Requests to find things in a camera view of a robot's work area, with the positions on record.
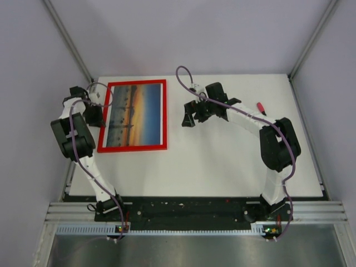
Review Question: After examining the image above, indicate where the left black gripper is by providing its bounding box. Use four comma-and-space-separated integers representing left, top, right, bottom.
83, 103, 106, 128

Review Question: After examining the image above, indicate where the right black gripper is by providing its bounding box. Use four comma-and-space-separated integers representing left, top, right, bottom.
182, 96, 216, 128

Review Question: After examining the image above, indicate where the red picture frame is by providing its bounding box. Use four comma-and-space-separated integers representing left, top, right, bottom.
97, 79, 169, 154

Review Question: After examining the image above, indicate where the red handled screwdriver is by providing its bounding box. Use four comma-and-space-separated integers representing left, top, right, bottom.
256, 102, 266, 116

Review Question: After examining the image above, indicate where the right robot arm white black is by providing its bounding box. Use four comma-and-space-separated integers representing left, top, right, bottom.
182, 82, 301, 220

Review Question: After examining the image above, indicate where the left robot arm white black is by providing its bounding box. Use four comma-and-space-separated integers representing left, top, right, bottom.
51, 86, 126, 221

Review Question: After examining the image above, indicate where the sunset photo print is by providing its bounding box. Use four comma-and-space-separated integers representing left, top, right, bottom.
102, 83, 164, 147

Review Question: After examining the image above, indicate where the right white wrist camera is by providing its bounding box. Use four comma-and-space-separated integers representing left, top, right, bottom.
189, 83, 201, 95

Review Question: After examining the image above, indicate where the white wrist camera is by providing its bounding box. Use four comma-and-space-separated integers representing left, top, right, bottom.
87, 83, 101, 103
189, 83, 201, 95

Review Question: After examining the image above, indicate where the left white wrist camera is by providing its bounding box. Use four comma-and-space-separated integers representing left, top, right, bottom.
87, 83, 101, 103

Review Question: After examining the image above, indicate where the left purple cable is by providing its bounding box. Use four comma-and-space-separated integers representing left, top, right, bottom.
68, 82, 131, 242

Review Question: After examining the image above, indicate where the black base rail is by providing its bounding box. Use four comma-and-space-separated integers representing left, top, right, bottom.
62, 195, 293, 230

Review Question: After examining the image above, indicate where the right corner aluminium post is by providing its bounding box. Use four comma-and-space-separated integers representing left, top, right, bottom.
288, 0, 342, 80

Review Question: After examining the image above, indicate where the corner aluminium post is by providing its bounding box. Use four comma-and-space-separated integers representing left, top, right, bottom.
288, 0, 342, 80
41, 0, 93, 82

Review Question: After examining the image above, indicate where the left corner aluminium post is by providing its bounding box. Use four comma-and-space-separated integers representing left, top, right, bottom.
41, 0, 93, 82

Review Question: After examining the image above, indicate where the grey slotted cable duct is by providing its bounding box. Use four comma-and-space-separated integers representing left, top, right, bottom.
56, 223, 277, 238

